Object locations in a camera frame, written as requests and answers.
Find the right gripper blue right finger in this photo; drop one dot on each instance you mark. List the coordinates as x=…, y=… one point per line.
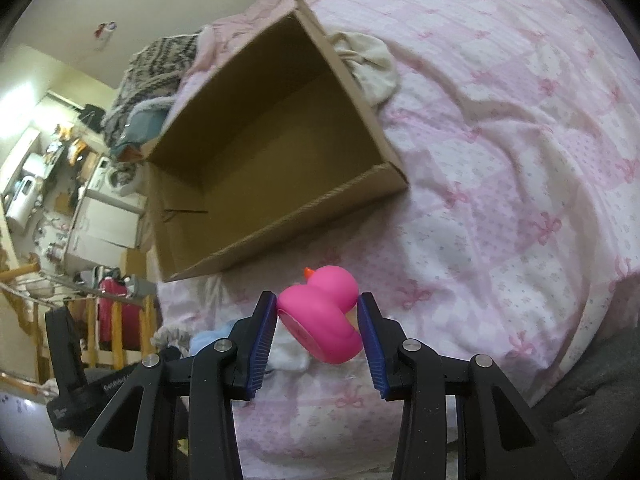
x=405, y=370

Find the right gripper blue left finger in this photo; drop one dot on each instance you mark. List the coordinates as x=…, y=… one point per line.
x=228, y=369

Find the light blue plush toy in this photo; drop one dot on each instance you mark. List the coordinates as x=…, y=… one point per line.
x=202, y=339

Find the pink rubber duck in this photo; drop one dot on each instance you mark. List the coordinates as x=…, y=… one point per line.
x=316, y=313

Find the white sock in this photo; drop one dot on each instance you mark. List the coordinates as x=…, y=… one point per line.
x=287, y=354

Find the wooden chair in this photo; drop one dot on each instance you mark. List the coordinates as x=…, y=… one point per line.
x=114, y=331

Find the white washing machine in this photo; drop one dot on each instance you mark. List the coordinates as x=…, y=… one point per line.
x=118, y=184

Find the brown cardboard box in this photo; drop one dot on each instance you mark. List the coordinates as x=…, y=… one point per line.
x=278, y=141

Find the teal fur-trimmed jacket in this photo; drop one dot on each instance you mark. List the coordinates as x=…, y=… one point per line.
x=144, y=124

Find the pink patterned bed quilt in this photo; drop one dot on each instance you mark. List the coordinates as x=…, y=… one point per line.
x=517, y=122

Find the striped knit blanket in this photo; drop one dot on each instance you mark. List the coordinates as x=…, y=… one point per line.
x=154, y=72

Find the cream cloth beside box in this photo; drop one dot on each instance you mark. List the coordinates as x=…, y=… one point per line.
x=370, y=62

